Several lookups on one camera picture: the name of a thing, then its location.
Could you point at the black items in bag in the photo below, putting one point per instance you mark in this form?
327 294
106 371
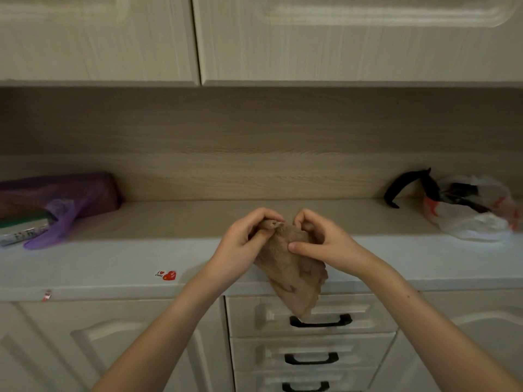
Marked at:
461 195

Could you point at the person's right forearm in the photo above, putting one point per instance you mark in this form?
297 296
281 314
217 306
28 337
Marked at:
425 334

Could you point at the red heart sticker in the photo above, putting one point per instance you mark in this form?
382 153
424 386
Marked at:
166 275

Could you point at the cream drawer front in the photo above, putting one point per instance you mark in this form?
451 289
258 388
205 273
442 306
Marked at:
261 353
265 316
261 381

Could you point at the beige fuzzy sock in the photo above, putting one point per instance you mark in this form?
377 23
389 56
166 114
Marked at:
292 277

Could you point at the purple plastic bag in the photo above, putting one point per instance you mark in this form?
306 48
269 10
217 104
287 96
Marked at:
61 202

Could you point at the cream lower cabinet door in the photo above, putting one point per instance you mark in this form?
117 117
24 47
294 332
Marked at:
470 322
81 347

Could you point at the person's left thumb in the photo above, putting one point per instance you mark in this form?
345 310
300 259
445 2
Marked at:
261 238

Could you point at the person's right hand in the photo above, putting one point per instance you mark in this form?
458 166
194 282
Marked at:
333 242

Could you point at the person's right thumb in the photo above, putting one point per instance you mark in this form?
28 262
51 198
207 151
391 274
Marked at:
304 247

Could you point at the cream upper cabinet door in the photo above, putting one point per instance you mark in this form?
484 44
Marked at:
94 36
359 36

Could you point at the cream cabinet door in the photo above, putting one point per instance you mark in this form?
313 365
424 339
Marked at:
470 322
94 36
81 347
359 36

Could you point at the black hair claw clip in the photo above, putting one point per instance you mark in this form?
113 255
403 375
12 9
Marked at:
408 185

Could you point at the flat green and white box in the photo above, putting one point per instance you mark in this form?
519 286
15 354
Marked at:
22 230

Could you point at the small red edge sticker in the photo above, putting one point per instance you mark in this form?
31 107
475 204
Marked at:
46 295

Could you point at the person's left hand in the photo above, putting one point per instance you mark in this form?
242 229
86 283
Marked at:
233 249

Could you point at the person's left forearm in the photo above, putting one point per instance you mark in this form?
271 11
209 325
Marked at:
163 338

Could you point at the white plastic bag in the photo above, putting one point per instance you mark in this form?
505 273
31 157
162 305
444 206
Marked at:
470 214

